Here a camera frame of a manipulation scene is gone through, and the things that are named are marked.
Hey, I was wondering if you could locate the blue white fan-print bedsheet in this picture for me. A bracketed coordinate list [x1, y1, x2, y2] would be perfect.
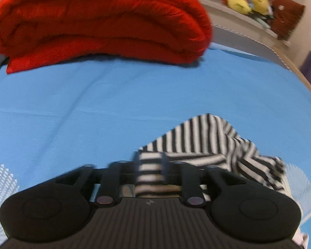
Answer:
[0, 44, 311, 249]

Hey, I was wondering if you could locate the pile of plush toys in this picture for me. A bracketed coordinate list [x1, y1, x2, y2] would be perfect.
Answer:
[210, 0, 275, 28]

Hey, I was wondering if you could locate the red folded blanket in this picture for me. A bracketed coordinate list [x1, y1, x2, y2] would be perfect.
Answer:
[0, 0, 213, 74]

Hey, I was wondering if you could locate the black white striped small garment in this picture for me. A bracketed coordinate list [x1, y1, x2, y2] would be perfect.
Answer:
[133, 113, 287, 199]

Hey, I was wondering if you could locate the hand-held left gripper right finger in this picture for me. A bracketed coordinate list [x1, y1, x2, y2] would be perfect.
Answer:
[161, 153, 247, 208]

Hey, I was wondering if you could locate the wooden bed frame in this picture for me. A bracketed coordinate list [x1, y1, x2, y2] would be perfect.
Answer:
[273, 46, 311, 117]

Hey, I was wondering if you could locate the white headboard shelf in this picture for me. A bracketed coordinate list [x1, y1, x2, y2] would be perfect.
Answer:
[188, 0, 293, 48]

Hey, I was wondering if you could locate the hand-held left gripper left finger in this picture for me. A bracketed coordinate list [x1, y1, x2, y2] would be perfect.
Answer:
[54, 152, 141, 208]

